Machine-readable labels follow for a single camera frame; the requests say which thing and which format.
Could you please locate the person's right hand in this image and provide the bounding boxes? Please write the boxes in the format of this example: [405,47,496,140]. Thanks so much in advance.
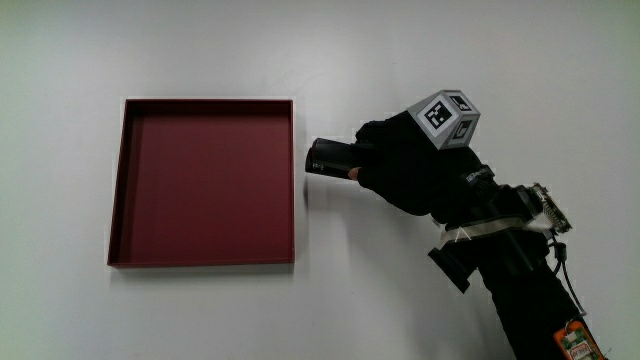
[348,89,497,225]

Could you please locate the black cylindrical object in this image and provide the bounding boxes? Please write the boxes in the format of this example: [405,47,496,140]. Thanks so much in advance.
[304,137,374,181]

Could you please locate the person's right forearm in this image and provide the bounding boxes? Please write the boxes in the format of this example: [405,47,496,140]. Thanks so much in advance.
[428,172,609,360]

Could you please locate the white desk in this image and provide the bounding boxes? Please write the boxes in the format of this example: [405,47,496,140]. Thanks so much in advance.
[0,0,640,360]

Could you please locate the black wrist-mounted box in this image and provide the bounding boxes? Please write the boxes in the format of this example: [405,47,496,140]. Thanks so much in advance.
[427,243,475,295]

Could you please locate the green circuit board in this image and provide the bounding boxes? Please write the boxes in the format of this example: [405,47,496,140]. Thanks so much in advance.
[529,182,574,236]

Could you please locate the dark red square tray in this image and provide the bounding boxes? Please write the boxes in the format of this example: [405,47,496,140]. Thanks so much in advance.
[106,97,296,270]

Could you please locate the orange electronic module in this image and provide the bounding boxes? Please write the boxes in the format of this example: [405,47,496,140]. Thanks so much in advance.
[552,318,607,360]

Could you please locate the white wrist strap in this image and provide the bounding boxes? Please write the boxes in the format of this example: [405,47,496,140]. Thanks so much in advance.
[437,215,556,250]

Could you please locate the black cable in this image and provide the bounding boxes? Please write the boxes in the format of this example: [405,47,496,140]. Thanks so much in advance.
[548,238,588,318]

